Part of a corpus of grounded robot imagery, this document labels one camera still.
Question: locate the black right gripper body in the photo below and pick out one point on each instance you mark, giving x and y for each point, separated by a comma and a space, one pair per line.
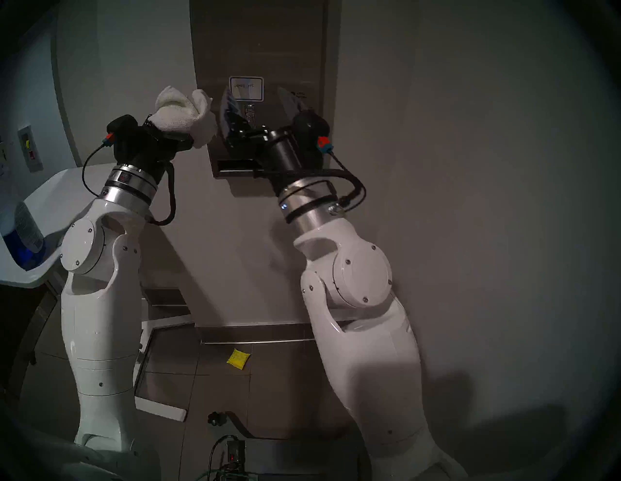
276, 155

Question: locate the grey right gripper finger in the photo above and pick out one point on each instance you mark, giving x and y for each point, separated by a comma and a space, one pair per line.
292, 107
232, 121

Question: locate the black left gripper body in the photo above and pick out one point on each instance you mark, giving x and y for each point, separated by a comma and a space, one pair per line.
155, 150

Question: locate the white terry cloth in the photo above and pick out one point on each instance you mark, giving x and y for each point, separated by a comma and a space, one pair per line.
179, 114

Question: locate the dark robot base platform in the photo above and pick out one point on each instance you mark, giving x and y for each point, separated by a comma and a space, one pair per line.
291, 456

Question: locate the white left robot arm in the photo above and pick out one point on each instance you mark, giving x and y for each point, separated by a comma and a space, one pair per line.
97, 339

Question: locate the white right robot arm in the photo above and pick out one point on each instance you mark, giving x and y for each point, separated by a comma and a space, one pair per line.
368, 363

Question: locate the metal dispenser lever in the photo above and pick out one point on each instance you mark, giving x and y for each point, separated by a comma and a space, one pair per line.
250, 112

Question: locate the white blue-bordered label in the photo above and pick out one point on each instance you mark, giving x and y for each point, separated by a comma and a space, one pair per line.
252, 92

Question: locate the blue liquid spray bottle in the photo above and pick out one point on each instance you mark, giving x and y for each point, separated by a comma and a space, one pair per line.
26, 252

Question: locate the yellow sponge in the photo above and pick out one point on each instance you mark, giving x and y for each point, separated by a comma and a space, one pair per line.
238, 359

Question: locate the black knob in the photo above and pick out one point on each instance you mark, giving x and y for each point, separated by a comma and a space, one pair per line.
216, 419

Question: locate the black power box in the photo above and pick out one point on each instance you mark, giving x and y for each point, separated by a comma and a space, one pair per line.
235, 455

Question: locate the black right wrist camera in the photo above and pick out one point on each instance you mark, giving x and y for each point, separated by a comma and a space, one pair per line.
310, 128

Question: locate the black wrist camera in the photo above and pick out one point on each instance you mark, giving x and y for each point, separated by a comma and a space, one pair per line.
123, 138
310, 128

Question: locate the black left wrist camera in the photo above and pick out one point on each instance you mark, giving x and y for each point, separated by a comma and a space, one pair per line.
123, 138

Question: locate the stainless steel wall dispenser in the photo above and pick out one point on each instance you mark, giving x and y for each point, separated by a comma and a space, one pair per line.
262, 39

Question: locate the grey wall outlet plate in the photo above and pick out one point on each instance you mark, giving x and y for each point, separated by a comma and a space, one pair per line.
30, 150

